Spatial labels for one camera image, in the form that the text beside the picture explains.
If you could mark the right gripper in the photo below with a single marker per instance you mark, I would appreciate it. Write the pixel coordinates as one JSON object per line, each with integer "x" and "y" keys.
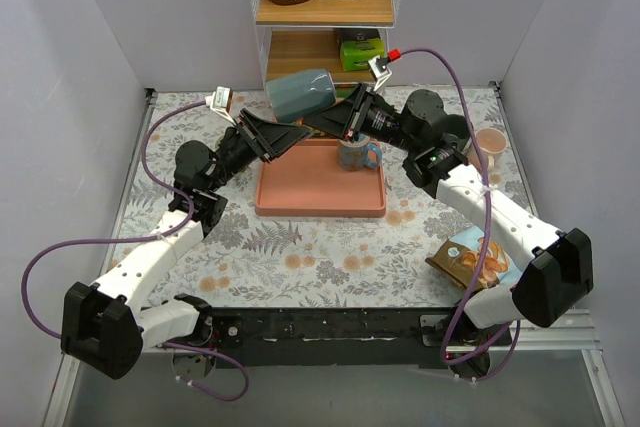
{"x": 358, "y": 112}

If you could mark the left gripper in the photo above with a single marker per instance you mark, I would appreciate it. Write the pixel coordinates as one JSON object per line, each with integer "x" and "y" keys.
{"x": 255, "y": 135}

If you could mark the blue floral mug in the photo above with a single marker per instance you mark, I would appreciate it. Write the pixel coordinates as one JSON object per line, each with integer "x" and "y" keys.
{"x": 361, "y": 154}

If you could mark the blue-grey mug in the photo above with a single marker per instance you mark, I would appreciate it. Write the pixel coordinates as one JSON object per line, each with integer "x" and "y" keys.
{"x": 294, "y": 96}

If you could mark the pink mug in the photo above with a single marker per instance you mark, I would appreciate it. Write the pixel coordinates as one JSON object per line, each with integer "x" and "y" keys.
{"x": 492, "y": 143}

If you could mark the dark grey mug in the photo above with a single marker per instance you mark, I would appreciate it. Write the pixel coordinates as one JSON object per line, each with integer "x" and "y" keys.
{"x": 456, "y": 133}

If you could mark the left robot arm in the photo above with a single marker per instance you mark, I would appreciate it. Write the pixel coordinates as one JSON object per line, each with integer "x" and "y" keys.
{"x": 106, "y": 324}

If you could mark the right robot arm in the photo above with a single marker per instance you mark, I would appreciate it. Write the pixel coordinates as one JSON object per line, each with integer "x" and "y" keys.
{"x": 557, "y": 267}

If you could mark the pink tray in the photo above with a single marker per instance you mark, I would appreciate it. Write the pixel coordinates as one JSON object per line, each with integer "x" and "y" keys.
{"x": 307, "y": 181}

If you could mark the green tissue pack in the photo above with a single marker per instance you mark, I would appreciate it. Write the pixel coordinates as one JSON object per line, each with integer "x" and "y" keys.
{"x": 354, "y": 55}

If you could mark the dark tissue pack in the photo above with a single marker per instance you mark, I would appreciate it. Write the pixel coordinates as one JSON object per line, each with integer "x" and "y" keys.
{"x": 357, "y": 35}

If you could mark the floral table mat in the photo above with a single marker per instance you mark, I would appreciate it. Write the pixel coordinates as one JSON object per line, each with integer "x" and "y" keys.
{"x": 250, "y": 260}

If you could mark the chips bag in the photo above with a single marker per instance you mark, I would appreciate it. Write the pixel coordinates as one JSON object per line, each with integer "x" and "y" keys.
{"x": 458, "y": 257}

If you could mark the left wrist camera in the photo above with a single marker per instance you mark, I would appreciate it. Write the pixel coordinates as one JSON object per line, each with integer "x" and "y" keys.
{"x": 220, "y": 99}

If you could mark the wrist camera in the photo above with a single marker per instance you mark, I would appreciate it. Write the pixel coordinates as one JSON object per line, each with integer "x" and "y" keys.
{"x": 379, "y": 67}
{"x": 220, "y": 99}

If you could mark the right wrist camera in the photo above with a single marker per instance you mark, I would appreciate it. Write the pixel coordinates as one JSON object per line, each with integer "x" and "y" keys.
{"x": 379, "y": 67}

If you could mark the white wire shelf rack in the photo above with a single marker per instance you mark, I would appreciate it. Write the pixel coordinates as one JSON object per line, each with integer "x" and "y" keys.
{"x": 299, "y": 37}

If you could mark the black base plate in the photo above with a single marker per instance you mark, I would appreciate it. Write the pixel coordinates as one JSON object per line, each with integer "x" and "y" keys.
{"x": 324, "y": 336}

